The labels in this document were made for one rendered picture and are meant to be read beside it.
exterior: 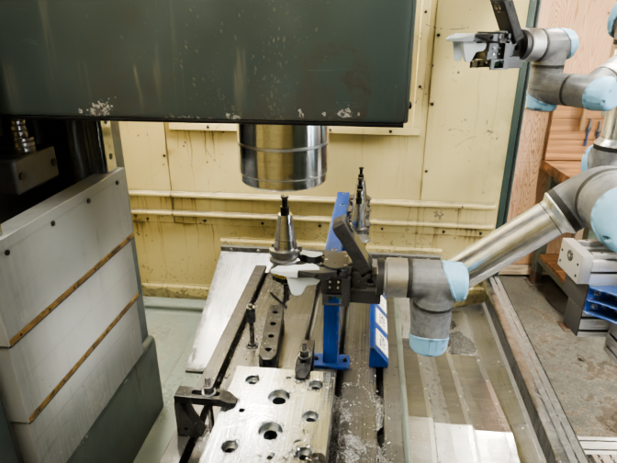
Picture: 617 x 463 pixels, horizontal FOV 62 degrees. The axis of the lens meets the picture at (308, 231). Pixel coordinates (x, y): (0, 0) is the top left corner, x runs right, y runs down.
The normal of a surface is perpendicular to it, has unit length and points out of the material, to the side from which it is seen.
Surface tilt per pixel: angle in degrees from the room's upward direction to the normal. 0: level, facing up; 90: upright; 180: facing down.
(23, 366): 90
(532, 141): 90
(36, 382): 90
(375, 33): 90
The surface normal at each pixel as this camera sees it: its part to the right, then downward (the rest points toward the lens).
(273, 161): -0.14, 0.38
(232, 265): -0.05, -0.69
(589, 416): 0.00, -0.92
